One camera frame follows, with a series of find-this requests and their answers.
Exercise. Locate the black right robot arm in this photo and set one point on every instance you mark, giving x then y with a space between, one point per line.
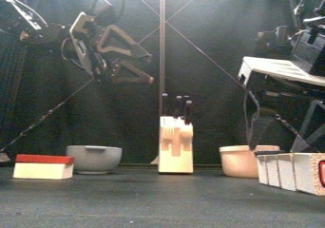
273 41

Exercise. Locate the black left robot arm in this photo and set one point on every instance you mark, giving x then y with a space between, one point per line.
42 34

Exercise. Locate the cream round bowl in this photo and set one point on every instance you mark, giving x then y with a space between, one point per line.
238 162

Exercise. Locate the white segmented rectangular toy box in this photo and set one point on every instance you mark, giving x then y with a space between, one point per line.
292 173

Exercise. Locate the small white box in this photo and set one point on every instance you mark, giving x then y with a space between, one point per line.
175 155

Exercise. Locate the white box with red lid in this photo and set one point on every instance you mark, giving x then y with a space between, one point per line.
42 167

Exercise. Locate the vertical metal frame pole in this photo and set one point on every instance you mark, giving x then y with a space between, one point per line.
162 48

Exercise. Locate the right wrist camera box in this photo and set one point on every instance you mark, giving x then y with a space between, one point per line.
309 49

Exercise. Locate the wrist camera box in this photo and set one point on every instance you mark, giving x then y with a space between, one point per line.
105 11
309 49

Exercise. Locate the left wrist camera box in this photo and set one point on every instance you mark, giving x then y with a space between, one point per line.
105 11

